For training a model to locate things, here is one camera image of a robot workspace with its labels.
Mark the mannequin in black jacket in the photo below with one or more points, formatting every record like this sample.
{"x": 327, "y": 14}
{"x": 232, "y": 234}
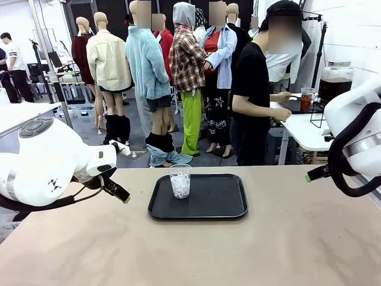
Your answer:
{"x": 241, "y": 38}

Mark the tall clear plastic cup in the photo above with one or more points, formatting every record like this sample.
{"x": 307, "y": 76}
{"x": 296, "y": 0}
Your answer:
{"x": 306, "y": 102}

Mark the man in white t-shirt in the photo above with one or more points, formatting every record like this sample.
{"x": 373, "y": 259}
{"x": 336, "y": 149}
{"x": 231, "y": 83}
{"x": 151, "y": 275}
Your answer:
{"x": 15, "y": 56}

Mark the large black serving tray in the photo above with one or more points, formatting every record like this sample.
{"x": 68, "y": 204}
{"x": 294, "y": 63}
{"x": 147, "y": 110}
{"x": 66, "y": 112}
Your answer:
{"x": 208, "y": 202}

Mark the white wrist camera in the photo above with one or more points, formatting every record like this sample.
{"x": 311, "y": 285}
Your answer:
{"x": 120, "y": 147}
{"x": 327, "y": 131}

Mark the mannequin in dark red top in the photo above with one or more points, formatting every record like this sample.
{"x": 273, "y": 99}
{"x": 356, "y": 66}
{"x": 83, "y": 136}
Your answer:
{"x": 80, "y": 56}

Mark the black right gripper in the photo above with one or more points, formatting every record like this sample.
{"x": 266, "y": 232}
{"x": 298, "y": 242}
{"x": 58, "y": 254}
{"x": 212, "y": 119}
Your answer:
{"x": 351, "y": 172}

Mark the black tilted monitor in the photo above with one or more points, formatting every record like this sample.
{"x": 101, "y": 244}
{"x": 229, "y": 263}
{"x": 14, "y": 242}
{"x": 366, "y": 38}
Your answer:
{"x": 55, "y": 59}

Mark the white side table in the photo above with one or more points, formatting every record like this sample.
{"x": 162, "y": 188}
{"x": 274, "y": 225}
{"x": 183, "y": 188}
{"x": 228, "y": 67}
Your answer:
{"x": 300, "y": 131}

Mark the mannequin in cream jacket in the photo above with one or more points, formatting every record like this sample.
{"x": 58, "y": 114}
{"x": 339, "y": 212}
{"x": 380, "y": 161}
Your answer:
{"x": 107, "y": 62}

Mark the black tripod stand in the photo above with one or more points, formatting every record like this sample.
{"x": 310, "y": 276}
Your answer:
{"x": 320, "y": 59}

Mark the person's left hand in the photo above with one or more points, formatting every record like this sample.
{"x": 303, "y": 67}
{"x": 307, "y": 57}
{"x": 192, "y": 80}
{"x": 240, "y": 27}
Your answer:
{"x": 285, "y": 96}

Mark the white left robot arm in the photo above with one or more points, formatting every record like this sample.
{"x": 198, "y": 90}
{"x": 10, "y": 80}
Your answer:
{"x": 44, "y": 155}

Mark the black camera tripod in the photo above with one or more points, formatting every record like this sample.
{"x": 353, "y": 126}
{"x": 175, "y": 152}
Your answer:
{"x": 58, "y": 92}

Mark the person's left forearm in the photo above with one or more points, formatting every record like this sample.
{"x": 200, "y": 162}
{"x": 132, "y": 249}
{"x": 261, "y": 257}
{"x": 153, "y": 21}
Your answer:
{"x": 274, "y": 97}

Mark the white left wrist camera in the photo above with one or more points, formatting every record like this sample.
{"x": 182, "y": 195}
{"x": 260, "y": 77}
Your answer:
{"x": 120, "y": 147}

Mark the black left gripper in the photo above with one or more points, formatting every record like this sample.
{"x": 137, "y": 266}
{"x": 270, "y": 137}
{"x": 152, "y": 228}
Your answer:
{"x": 89, "y": 181}

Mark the person's right hand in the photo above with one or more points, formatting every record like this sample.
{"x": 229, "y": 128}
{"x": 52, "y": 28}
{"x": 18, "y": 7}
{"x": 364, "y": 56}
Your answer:
{"x": 285, "y": 115}

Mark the cluttered background desk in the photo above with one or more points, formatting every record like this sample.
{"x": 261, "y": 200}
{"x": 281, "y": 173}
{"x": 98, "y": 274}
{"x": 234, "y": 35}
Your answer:
{"x": 71, "y": 89}

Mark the small white dish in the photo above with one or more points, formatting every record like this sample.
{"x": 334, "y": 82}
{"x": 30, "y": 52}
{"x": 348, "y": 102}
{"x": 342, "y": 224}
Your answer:
{"x": 294, "y": 96}

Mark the person in dark clothes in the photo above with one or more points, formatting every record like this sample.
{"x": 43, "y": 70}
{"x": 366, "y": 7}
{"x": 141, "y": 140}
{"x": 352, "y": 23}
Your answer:
{"x": 2, "y": 59}

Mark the small black serving tray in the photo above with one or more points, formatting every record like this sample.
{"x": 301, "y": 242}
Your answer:
{"x": 294, "y": 108}

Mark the person in black t-shirt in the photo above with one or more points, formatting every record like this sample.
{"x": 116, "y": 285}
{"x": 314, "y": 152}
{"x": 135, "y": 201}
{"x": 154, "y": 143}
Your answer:
{"x": 247, "y": 77}

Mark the grey plastic stool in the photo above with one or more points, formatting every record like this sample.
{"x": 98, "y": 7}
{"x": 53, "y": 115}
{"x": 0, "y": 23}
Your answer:
{"x": 276, "y": 143}

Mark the short clear plastic cup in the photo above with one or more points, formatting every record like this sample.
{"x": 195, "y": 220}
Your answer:
{"x": 180, "y": 184}

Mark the black boom stand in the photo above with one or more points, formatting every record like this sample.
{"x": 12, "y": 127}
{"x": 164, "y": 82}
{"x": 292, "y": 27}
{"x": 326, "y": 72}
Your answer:
{"x": 312, "y": 17}

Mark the mannequin in light blue fleece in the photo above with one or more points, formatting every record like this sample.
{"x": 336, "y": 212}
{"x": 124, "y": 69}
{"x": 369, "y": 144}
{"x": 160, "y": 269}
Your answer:
{"x": 146, "y": 59}

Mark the glass drink dispenser jar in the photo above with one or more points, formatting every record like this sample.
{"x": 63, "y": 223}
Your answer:
{"x": 336, "y": 86}

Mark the mannequin in plaid shirt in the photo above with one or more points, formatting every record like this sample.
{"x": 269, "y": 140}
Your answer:
{"x": 187, "y": 59}

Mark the person's right forearm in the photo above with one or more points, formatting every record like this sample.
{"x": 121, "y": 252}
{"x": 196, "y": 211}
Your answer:
{"x": 262, "y": 111}

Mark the metal dispenser tap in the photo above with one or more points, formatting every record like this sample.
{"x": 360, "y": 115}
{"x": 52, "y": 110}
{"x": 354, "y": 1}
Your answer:
{"x": 316, "y": 98}

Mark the white work table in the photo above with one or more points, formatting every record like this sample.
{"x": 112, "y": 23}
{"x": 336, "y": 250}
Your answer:
{"x": 18, "y": 116}

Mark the mannequin in blue shirt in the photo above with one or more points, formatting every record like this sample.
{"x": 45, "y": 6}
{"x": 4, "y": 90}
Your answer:
{"x": 223, "y": 59}

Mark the mannequin in white shirt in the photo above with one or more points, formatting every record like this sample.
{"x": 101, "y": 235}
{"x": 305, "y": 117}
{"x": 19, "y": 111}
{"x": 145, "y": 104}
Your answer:
{"x": 282, "y": 68}

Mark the lowered black and denim trousers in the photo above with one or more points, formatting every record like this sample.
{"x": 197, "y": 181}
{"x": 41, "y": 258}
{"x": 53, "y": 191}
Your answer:
{"x": 160, "y": 146}

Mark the silver metal post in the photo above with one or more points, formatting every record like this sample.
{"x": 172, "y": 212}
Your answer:
{"x": 67, "y": 117}

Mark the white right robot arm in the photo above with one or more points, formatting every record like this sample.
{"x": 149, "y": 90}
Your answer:
{"x": 339, "y": 110}

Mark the black desktop monitor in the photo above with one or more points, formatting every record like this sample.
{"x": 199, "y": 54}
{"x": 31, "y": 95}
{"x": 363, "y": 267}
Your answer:
{"x": 37, "y": 68}

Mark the mannequin in red jacket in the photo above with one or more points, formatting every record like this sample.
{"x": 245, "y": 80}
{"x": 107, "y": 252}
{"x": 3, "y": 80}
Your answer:
{"x": 165, "y": 41}

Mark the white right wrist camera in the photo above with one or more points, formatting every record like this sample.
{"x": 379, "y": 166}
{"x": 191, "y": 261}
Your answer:
{"x": 327, "y": 131}

